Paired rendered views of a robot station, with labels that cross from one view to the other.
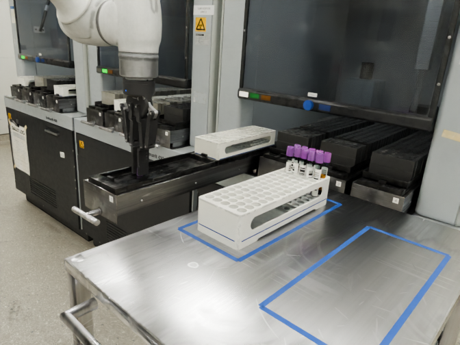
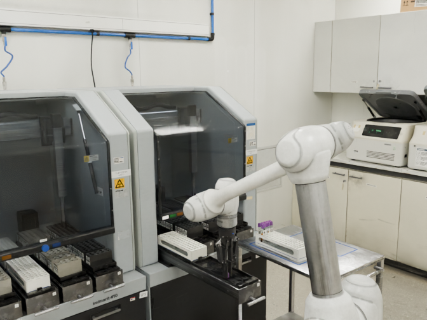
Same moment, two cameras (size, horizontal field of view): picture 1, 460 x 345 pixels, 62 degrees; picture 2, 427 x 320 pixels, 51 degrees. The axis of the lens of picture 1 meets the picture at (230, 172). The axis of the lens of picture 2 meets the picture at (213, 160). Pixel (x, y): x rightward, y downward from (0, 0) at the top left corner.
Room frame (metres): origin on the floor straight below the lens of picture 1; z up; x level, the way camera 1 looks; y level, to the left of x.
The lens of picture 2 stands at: (0.60, 2.09, 1.70)
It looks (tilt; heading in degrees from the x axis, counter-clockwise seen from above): 11 degrees down; 281
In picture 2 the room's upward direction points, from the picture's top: 1 degrees counter-clockwise
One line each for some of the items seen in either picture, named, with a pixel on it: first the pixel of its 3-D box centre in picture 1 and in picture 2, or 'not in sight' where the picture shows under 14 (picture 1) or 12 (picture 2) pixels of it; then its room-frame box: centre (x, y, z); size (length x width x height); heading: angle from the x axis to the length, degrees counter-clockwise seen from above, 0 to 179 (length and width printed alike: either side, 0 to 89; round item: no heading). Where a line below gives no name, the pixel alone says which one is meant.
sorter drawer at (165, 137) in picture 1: (213, 124); (80, 258); (1.70, 0.09, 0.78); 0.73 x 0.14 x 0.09; 141
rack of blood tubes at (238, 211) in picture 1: (269, 200); (282, 244); (0.69, -0.08, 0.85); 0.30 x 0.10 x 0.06; 139
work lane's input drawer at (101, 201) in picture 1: (197, 170); (203, 266); (1.05, 0.10, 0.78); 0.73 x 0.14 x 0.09; 141
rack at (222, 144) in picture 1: (237, 142); (181, 246); (1.19, -0.02, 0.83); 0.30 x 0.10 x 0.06; 141
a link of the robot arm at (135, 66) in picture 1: (138, 66); (227, 219); (0.91, 0.23, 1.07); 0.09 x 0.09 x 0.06
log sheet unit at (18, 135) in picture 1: (18, 147); not in sight; (2.29, 1.35, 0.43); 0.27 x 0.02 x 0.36; 51
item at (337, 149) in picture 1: (338, 154); (215, 225); (1.07, -0.31, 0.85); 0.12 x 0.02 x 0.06; 50
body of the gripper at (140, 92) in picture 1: (139, 98); (227, 235); (0.91, 0.23, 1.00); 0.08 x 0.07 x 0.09; 51
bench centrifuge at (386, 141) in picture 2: not in sight; (392, 124); (-0.20, -2.24, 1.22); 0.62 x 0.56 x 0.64; 49
